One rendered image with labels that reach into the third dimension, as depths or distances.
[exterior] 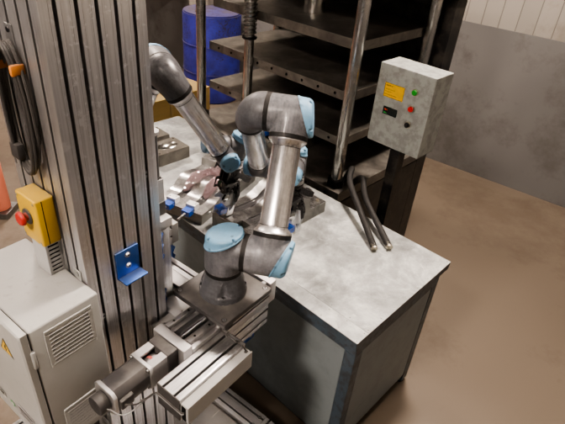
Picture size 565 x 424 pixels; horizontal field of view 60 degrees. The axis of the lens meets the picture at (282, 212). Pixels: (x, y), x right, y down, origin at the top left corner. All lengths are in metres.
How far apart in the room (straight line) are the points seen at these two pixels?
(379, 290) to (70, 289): 1.19
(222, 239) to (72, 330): 0.45
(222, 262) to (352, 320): 0.65
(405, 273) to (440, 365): 0.92
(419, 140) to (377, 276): 0.72
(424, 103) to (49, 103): 1.71
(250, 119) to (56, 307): 0.71
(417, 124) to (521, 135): 2.42
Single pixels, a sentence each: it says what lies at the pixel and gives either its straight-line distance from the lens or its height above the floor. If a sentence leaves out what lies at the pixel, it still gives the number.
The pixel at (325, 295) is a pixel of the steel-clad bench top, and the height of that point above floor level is 0.80.
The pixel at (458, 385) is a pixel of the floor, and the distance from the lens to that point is 2.92.
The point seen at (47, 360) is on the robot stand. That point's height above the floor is 1.12.
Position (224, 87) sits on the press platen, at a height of 1.04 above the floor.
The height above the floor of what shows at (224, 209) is 0.94.
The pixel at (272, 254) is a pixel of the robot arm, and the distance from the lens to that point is 1.41.
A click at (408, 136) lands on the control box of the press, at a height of 1.16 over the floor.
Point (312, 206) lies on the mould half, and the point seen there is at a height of 0.86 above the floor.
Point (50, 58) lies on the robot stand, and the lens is 1.10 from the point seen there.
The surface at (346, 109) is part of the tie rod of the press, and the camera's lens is 2.50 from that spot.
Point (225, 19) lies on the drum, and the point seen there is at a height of 0.92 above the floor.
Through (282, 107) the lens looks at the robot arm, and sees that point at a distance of 1.43.
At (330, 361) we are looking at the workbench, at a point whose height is 0.56.
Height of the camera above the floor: 2.12
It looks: 33 degrees down
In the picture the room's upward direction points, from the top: 6 degrees clockwise
